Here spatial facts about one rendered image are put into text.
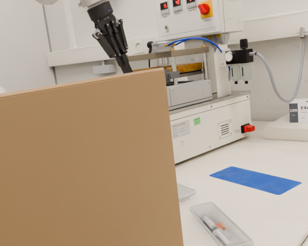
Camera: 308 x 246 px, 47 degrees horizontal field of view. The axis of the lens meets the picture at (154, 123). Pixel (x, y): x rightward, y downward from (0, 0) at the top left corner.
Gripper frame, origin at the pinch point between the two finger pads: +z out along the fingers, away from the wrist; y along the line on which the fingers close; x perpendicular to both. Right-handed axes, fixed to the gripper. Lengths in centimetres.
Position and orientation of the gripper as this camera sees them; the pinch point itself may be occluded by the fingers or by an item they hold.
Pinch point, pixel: (124, 64)
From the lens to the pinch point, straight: 118.1
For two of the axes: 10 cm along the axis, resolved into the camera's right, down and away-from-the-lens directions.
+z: 3.8, 8.4, 3.8
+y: -5.6, 5.4, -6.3
